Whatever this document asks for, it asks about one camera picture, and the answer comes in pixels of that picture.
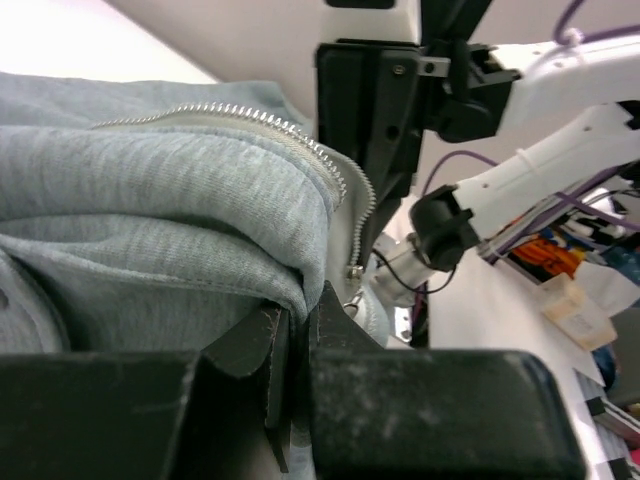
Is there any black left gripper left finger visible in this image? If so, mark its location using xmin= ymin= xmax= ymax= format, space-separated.
xmin=1 ymin=304 xmax=290 ymax=479

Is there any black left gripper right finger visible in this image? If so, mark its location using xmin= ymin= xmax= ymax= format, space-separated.
xmin=307 ymin=285 xmax=586 ymax=479

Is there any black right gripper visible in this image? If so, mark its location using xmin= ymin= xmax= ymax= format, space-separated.
xmin=315 ymin=39 xmax=522 ymax=262

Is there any grey zip-up jacket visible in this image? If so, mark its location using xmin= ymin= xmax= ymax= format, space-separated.
xmin=1 ymin=73 xmax=388 ymax=479

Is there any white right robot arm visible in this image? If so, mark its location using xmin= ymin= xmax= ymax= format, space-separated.
xmin=315 ymin=1 xmax=639 ymax=300

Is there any beige plastic container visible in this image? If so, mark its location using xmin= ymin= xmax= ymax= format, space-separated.
xmin=536 ymin=273 xmax=617 ymax=351

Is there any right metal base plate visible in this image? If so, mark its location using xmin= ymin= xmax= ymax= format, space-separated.
xmin=394 ymin=284 xmax=430 ymax=349

